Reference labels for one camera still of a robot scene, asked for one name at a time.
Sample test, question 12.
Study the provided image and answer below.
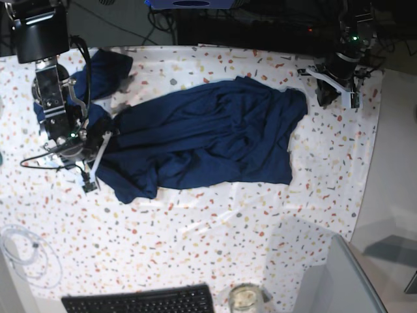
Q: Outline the black computer keyboard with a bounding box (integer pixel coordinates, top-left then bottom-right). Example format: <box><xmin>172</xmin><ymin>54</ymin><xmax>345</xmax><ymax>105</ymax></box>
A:
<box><xmin>61</xmin><ymin>284</ymin><xmax>214</xmax><ymax>313</ymax></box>

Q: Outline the clear glass jar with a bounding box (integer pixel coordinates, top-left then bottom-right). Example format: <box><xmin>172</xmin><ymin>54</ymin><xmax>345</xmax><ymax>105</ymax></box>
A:
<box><xmin>228</xmin><ymin>284</ymin><xmax>265</xmax><ymax>313</ymax></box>

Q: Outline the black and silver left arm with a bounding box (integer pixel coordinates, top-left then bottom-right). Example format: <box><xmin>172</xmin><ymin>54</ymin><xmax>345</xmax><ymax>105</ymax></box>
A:
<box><xmin>316</xmin><ymin>1</ymin><xmax>375</xmax><ymax>109</ymax></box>

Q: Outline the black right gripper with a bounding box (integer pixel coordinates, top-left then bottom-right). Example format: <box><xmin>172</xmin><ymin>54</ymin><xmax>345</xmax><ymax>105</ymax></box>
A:
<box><xmin>57</xmin><ymin>117</ymin><xmax>119</xmax><ymax>162</ymax></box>

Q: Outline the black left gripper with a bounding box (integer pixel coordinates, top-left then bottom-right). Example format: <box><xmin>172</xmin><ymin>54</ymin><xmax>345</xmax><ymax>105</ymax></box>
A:
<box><xmin>315</xmin><ymin>49</ymin><xmax>362</xmax><ymax>107</ymax></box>

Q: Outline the navy blue t-shirt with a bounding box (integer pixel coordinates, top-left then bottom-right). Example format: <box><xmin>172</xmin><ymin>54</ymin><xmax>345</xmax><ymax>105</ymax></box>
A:
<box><xmin>32</xmin><ymin>48</ymin><xmax>309</xmax><ymax>205</ymax></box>

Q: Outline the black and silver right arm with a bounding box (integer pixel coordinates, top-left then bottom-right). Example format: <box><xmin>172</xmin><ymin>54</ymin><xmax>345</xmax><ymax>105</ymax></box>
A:
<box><xmin>3</xmin><ymin>1</ymin><xmax>111</xmax><ymax>164</ymax></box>

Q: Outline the grey monitor back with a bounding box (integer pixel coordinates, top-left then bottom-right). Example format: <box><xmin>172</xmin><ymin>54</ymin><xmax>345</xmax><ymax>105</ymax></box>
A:
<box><xmin>293</xmin><ymin>235</ymin><xmax>387</xmax><ymax>313</ymax></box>

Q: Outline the terrazzo pattern table cloth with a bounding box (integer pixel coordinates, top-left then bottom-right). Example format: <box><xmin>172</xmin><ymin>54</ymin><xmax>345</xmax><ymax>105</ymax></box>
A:
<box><xmin>1</xmin><ymin>46</ymin><xmax>383</xmax><ymax>312</ymax></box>

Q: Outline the coiled white cable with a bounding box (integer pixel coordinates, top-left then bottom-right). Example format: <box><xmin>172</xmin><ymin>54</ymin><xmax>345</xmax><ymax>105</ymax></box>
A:
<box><xmin>0</xmin><ymin>224</ymin><xmax>63</xmax><ymax>290</ymax></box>

